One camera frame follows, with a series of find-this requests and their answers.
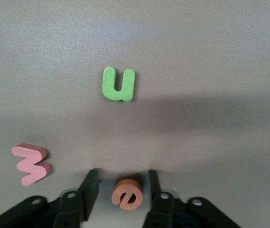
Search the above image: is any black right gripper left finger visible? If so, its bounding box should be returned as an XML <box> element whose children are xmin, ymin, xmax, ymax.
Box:
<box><xmin>0</xmin><ymin>168</ymin><xmax>100</xmax><ymax>228</ymax></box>

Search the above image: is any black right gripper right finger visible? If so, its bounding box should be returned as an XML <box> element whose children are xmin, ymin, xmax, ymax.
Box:
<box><xmin>141</xmin><ymin>169</ymin><xmax>242</xmax><ymax>228</ymax></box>

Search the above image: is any orange letter e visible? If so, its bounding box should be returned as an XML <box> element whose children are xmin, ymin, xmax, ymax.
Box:
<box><xmin>111</xmin><ymin>175</ymin><xmax>144</xmax><ymax>211</ymax></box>

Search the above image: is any pink letter w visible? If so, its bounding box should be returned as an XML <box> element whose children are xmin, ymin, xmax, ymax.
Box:
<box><xmin>11</xmin><ymin>142</ymin><xmax>52</xmax><ymax>187</ymax></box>

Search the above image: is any green letter u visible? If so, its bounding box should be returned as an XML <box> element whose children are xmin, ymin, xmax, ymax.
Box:
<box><xmin>101</xmin><ymin>66</ymin><xmax>136</xmax><ymax>103</ymax></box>

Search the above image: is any brown table cover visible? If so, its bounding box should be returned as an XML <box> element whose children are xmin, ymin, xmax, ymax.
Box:
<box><xmin>0</xmin><ymin>0</ymin><xmax>270</xmax><ymax>228</ymax></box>

